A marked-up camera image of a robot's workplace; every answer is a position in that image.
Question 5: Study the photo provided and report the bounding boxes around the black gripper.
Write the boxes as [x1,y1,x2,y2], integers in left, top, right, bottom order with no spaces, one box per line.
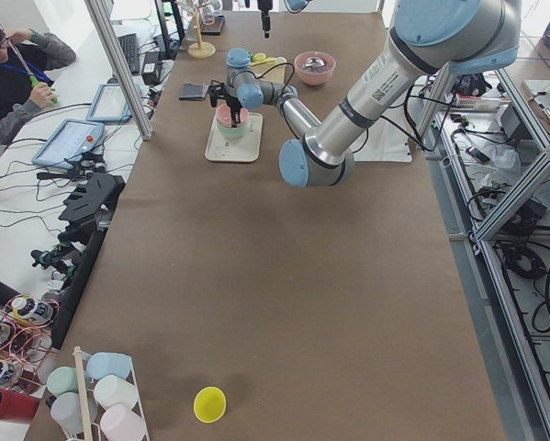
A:
[257,0,272,39]
[208,80,241,127]

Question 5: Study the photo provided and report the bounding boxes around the small pink bowl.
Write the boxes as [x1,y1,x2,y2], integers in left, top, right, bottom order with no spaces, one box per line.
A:
[215,104,249,128]

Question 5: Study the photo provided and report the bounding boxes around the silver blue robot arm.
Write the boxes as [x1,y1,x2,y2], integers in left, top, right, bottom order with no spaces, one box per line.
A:
[209,0,522,187]
[257,0,310,39]

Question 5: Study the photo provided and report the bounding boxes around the large pink ice bowl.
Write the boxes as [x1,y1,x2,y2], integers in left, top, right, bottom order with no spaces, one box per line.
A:
[294,51,336,85]

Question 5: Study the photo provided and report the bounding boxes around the green stacked bowls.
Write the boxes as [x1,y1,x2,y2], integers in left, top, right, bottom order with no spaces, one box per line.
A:
[217,121,248,141]

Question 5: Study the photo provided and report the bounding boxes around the bamboo cutting board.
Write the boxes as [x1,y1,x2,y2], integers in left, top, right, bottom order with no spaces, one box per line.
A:
[251,57,287,85]

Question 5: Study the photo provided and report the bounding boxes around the cream rabbit tray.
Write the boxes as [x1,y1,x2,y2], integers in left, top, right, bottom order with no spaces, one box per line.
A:
[205,112,263,163]

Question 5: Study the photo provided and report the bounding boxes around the grey folded cloth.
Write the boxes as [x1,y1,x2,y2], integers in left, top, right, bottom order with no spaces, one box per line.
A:
[179,83,208,101]

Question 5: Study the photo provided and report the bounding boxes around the metal ice scoop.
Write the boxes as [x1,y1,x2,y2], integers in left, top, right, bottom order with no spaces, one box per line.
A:
[301,56,329,74]

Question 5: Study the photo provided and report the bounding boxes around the wooden cup tree stand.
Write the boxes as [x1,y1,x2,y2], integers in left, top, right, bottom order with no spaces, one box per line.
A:
[176,0,223,59]

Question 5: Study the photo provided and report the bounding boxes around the blue teach pendant far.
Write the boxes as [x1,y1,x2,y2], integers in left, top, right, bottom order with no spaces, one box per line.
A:
[85,84,132,124]

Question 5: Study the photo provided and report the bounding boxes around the blue teach pendant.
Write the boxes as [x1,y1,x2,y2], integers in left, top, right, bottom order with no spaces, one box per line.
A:
[31,119,105,169]
[85,84,132,124]

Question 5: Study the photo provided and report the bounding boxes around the black keyboard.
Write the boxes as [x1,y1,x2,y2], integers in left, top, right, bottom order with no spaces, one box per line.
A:
[118,33,140,75]

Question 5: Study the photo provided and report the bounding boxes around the blue teach pendant near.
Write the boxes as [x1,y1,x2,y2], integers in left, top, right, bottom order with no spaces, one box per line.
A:
[31,119,105,169]

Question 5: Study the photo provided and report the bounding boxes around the black tool holder rack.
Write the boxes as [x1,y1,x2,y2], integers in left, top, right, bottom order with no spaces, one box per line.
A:
[51,173,126,350]

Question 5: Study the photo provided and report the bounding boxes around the seated person in black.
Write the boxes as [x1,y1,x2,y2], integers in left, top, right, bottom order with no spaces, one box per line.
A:
[0,28,76,145]

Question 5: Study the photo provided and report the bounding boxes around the light blue cup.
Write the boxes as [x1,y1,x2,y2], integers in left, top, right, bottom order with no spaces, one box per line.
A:
[86,352,131,380]

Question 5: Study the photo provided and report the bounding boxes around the yellow plastic cup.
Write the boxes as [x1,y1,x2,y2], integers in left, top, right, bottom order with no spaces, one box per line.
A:
[193,386,227,424]

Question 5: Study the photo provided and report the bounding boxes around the white cup on rack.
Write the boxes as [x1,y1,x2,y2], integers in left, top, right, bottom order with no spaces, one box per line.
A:
[94,375,139,409]

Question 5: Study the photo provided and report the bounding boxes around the green cup on rack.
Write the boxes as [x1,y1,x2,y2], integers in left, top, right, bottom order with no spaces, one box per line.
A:
[46,367,79,396]

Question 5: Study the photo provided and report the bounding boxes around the pink cup on rack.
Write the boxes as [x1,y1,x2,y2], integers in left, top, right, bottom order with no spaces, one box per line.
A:
[100,403,146,441]

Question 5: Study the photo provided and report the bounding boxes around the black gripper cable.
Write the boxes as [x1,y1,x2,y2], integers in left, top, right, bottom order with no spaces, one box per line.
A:
[212,62,298,100]

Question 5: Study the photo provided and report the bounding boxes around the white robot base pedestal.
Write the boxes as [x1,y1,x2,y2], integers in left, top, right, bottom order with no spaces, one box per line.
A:
[350,119,412,163]

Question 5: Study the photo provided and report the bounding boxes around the aluminium frame post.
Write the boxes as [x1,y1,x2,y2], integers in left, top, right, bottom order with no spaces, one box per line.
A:
[84,0,153,141]

